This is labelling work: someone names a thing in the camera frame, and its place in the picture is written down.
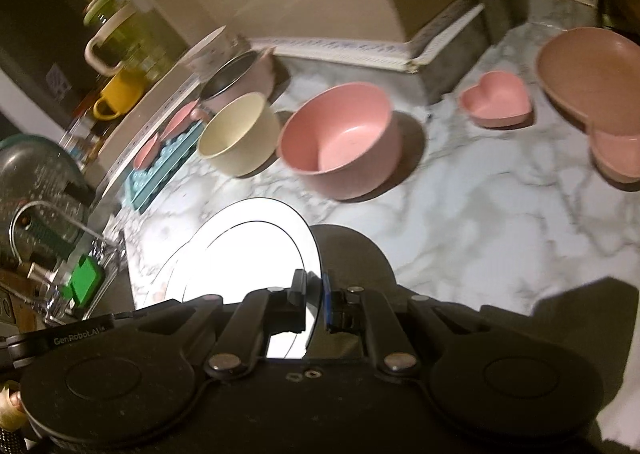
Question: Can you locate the steel pot with lid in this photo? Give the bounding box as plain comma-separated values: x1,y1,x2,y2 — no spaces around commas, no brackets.
199,46,277,115

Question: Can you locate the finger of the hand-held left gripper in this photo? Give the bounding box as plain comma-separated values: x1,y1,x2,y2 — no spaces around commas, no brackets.
42,313,141,351

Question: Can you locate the glass pot lid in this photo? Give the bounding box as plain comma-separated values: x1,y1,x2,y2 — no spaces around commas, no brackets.
181,26,248,84

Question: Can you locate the white plate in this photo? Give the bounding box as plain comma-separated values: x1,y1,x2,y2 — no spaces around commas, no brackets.
132,198,326,360

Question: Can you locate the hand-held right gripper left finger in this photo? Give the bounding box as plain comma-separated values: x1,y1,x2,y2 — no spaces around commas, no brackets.
135,270,307,377

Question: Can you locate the glass pitcher with green lid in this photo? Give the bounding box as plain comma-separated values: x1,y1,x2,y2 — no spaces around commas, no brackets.
82,0,151,79

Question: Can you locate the pink round bowl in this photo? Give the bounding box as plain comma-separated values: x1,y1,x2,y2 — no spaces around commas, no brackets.
276,82,401,199

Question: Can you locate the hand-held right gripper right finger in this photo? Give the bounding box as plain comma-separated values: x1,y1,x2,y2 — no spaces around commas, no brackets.
322,273,495,375

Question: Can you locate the yellow mug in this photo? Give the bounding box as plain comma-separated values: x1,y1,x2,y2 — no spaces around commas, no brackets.
92,70,148,122

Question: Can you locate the small pink heart dish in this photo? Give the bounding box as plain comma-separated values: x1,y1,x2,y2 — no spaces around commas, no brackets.
460,72,533,129

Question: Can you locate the cream bowl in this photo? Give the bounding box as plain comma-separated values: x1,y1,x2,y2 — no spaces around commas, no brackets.
196,92,282,178

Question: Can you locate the teal tray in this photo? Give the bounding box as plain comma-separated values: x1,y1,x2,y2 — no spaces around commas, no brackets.
127,126,206,212

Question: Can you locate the large pink heart plate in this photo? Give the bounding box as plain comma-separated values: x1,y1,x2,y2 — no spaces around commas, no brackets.
535,27,640,183

